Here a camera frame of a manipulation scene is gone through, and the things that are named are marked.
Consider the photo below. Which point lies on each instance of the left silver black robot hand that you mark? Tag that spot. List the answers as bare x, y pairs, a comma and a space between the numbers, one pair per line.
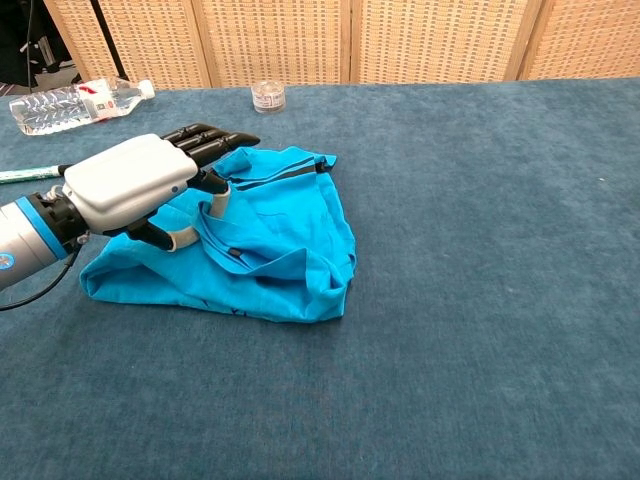
125, 185

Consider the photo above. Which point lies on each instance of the blue printed t-shirt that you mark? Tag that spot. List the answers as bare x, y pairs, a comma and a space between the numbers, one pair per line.
280, 235

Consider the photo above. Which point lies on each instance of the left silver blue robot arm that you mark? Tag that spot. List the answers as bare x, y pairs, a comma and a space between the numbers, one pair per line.
20, 235

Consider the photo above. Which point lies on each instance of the green and white marker pen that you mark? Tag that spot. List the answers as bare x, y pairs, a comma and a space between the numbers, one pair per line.
30, 174

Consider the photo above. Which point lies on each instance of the clear plastic water bottle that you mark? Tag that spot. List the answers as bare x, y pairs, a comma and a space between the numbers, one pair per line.
60, 107

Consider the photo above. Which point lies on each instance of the black tripod stand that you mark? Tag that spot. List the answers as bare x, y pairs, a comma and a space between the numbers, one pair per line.
107, 40

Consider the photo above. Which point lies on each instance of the small clear round jar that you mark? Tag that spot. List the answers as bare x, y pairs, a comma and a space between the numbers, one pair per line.
269, 97

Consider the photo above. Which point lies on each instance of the woven rattan folding screen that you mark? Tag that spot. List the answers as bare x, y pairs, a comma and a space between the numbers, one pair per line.
275, 40

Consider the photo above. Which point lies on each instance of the blue carpet table cover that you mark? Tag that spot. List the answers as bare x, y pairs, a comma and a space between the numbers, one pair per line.
450, 300

